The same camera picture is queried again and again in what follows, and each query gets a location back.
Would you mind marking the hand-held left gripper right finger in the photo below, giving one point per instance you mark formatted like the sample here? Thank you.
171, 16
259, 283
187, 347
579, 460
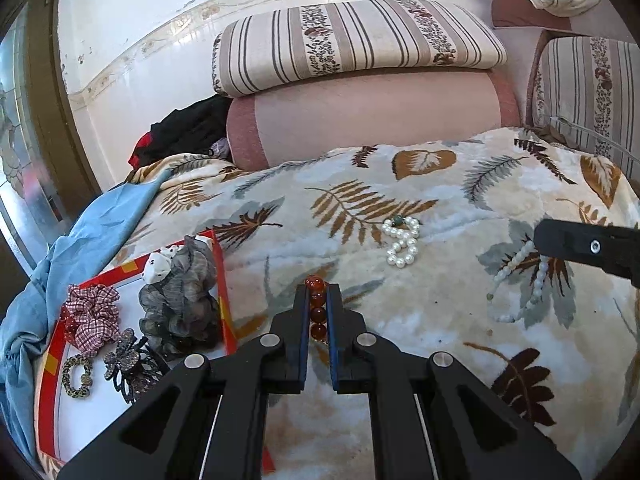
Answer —
336, 350

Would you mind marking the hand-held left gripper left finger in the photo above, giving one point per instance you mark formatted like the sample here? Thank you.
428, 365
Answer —
304, 340

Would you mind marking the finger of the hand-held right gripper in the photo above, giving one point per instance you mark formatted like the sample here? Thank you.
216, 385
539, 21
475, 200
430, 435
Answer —
590, 247

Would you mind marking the pale bead strand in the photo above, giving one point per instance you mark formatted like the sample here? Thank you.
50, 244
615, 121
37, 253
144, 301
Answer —
537, 285

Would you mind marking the dark grey organza scrunchie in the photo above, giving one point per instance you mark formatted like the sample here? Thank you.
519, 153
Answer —
180, 315

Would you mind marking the light grey organza scrunchie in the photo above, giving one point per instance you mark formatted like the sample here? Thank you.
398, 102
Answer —
192, 260

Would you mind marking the black claw hair clip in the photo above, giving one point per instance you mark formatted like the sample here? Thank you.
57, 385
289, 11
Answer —
145, 385

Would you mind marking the rhinestone flower hair clip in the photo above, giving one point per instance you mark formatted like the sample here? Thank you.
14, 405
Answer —
122, 355

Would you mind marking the plaid scrunchie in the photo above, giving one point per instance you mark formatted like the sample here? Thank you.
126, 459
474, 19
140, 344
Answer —
95, 315

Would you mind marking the red framed white tray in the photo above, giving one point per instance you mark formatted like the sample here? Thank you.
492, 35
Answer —
90, 425

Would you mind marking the leaf print blanket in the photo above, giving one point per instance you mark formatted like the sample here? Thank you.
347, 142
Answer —
400, 310

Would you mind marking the striped floral sofa back cushion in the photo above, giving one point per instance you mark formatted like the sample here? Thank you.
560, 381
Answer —
585, 85

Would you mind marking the white dotted scrunchie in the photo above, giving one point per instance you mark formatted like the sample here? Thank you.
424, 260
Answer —
157, 266

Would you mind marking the blue cloth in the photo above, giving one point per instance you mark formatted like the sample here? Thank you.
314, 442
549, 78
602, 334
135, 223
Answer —
100, 240

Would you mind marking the pink bolster cushion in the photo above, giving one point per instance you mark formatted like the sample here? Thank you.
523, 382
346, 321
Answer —
370, 115

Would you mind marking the red scrunchie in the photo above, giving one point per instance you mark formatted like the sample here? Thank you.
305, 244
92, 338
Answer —
66, 327

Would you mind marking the black and red clothes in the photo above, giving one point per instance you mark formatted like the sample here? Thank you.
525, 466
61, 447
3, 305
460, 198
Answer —
190, 125

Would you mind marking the pink sofa armrest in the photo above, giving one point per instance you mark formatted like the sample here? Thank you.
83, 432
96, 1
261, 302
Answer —
515, 10

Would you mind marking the striped floral flat cushion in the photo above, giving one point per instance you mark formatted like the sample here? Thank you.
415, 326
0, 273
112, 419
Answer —
360, 40

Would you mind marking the wooden stained glass door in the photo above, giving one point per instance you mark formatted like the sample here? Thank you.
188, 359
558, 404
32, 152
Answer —
25, 135

